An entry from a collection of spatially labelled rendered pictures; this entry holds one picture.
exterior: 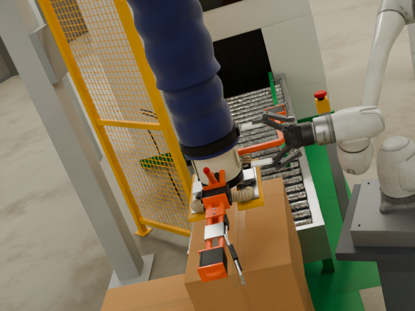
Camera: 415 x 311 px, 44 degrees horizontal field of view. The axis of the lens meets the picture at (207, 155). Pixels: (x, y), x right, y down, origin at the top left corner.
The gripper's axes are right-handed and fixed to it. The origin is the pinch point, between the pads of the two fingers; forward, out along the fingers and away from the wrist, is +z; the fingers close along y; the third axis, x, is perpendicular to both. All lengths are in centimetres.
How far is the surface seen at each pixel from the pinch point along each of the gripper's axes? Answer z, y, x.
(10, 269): 232, 148, 170
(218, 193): 14.5, 16.1, 1.9
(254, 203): 4.6, 28.6, 11.4
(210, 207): 17.2, 17.0, -4.7
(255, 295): 11, 59, -3
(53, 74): 110, -8, 124
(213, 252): 14.0, 15.6, -30.9
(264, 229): 5, 47, 20
